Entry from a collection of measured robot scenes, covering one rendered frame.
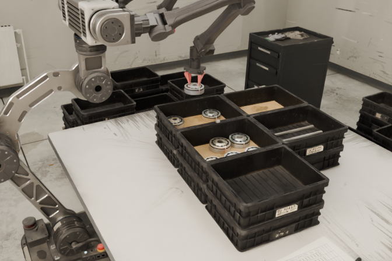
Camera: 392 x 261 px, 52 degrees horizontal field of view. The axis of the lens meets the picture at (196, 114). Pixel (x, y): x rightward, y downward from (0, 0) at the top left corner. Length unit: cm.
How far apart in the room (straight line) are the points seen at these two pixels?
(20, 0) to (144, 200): 318
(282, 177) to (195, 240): 47
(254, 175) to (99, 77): 80
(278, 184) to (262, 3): 447
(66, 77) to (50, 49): 287
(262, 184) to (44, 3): 346
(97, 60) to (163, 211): 72
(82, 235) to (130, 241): 58
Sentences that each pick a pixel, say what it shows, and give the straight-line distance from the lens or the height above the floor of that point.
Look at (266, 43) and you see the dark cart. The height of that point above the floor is 86.
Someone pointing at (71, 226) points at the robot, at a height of 42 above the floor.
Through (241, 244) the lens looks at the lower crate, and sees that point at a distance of 157.
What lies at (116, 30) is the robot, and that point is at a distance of 151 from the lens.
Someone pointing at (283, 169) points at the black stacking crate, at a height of 83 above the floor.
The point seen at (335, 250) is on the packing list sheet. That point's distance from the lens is 170.
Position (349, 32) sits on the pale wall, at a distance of 558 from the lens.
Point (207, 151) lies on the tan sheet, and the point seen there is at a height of 83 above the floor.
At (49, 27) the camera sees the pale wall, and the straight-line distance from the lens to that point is 469.
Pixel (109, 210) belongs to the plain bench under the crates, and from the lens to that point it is 178.
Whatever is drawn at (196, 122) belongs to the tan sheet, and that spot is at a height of 83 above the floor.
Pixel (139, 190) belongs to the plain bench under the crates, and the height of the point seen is 70.
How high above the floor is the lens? 183
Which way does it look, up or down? 26 degrees down
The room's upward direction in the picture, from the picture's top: 2 degrees clockwise
